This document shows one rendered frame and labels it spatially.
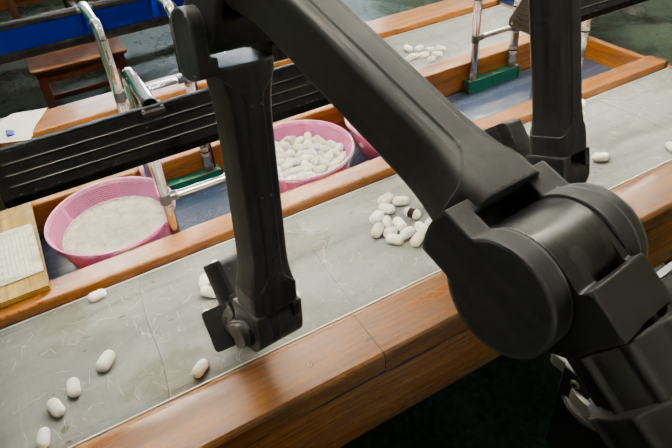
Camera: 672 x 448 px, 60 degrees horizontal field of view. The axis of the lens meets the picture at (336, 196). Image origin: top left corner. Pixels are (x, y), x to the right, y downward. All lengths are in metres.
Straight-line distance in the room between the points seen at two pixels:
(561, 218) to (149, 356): 0.79
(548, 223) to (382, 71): 0.16
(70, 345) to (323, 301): 0.43
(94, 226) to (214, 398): 0.57
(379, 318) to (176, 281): 0.40
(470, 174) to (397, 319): 0.62
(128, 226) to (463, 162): 1.03
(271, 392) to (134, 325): 0.30
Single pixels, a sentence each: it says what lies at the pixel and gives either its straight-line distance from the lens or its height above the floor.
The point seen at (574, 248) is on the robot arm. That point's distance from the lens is 0.36.
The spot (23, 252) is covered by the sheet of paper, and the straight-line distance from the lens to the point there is 1.28.
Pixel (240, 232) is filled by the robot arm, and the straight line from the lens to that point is 0.69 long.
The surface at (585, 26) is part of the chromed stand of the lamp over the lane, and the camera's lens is 1.67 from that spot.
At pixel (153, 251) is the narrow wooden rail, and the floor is 0.76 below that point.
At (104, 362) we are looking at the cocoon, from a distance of 1.03.
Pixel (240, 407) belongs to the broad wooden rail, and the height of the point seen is 0.76.
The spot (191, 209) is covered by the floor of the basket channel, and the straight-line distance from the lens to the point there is 1.42.
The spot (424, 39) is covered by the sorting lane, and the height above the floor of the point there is 0.74.
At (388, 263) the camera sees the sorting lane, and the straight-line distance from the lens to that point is 1.10.
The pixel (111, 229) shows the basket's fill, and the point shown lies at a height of 0.73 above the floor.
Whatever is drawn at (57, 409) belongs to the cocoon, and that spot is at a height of 0.76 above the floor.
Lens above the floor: 1.50
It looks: 37 degrees down
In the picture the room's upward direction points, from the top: 5 degrees counter-clockwise
